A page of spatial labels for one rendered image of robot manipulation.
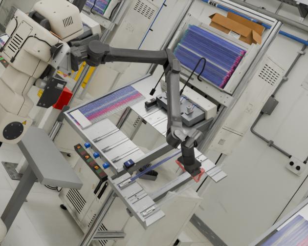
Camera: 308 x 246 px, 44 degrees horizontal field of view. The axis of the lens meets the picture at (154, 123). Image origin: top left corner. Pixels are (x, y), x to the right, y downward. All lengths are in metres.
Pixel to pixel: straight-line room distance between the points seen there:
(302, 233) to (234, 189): 2.07
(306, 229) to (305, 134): 1.88
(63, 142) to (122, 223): 1.49
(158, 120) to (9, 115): 0.96
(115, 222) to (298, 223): 1.17
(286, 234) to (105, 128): 1.23
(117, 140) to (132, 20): 1.53
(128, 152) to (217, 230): 1.98
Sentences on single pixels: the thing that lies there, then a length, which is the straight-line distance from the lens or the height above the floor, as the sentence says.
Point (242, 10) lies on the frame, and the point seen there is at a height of 1.87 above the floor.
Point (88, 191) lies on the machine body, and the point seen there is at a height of 0.30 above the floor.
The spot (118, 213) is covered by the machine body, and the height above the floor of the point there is 0.37.
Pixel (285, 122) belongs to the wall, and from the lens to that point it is 3.80.
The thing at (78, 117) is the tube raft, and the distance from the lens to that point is 2.54.
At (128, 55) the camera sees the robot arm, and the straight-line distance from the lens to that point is 1.83.
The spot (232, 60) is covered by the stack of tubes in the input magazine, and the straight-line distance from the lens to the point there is 2.40.
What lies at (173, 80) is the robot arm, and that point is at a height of 1.32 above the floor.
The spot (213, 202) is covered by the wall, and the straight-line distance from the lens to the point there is 4.03.
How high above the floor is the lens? 1.44
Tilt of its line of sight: 11 degrees down
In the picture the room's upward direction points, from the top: 31 degrees clockwise
